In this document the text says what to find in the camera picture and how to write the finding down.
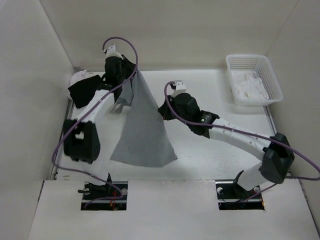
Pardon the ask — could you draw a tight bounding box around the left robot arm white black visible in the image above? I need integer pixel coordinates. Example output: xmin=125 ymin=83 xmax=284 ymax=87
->
xmin=63 ymin=54 xmax=136 ymax=165

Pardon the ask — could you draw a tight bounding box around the purple cable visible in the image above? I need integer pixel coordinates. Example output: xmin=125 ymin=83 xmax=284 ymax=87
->
xmin=51 ymin=36 xmax=140 ymax=208
xmin=163 ymin=80 xmax=320 ymax=201

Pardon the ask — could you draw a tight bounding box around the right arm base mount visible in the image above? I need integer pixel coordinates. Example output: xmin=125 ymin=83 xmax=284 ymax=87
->
xmin=215 ymin=170 xmax=265 ymax=211

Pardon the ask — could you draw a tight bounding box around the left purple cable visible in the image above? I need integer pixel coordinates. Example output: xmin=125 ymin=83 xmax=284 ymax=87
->
xmin=51 ymin=36 xmax=140 ymax=208

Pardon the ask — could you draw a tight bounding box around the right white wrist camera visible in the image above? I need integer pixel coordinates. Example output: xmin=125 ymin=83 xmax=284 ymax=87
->
xmin=173 ymin=80 xmax=187 ymax=93

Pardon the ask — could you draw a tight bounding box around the folded white tank top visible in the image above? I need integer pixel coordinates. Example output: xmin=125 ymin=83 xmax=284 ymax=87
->
xmin=67 ymin=69 xmax=87 ymax=100

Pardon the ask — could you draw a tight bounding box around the white tank top in basket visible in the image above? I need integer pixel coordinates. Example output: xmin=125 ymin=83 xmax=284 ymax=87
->
xmin=234 ymin=72 xmax=269 ymax=100

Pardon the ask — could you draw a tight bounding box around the white plastic basket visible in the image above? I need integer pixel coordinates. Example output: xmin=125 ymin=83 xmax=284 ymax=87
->
xmin=225 ymin=54 xmax=284 ymax=107

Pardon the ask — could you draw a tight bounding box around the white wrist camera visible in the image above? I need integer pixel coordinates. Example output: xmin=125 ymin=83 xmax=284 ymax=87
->
xmin=103 ymin=44 xmax=122 ymax=58
xmin=173 ymin=80 xmax=187 ymax=93

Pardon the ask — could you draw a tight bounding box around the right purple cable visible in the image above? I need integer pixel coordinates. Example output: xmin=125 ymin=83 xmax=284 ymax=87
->
xmin=163 ymin=80 xmax=320 ymax=201

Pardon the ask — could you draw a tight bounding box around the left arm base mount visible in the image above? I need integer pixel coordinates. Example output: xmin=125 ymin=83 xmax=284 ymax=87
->
xmin=77 ymin=173 xmax=129 ymax=211

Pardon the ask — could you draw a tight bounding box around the grey tank top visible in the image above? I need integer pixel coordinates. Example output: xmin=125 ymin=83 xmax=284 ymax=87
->
xmin=109 ymin=71 xmax=178 ymax=168

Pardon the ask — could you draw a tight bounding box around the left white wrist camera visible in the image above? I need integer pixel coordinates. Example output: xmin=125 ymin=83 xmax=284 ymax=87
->
xmin=103 ymin=44 xmax=122 ymax=58

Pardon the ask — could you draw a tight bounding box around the folded black tank top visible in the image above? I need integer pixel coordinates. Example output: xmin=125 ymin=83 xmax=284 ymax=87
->
xmin=68 ymin=75 xmax=102 ymax=109

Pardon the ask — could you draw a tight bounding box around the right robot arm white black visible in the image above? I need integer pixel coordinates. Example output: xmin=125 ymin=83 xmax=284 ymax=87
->
xmin=158 ymin=93 xmax=295 ymax=198

